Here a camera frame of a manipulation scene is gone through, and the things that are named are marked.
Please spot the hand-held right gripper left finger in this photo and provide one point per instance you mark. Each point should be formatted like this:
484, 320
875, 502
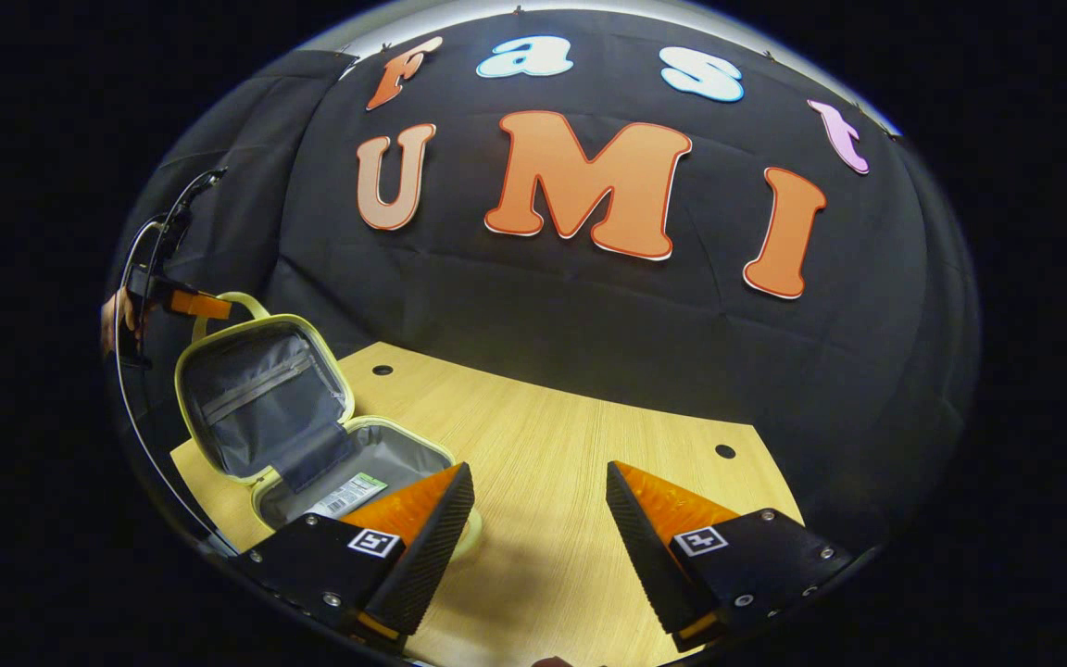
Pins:
422, 556

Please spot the black backdrop cloth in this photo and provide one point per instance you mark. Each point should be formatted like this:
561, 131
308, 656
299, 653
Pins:
589, 315

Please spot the green and white cream tube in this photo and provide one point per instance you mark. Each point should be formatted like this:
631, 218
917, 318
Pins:
348, 494

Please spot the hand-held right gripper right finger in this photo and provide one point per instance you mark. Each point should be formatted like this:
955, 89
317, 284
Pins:
659, 565

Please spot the pale yellow small suitcase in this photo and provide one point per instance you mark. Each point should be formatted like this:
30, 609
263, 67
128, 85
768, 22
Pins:
256, 408

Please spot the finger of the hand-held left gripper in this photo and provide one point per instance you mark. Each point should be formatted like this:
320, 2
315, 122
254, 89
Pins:
200, 304

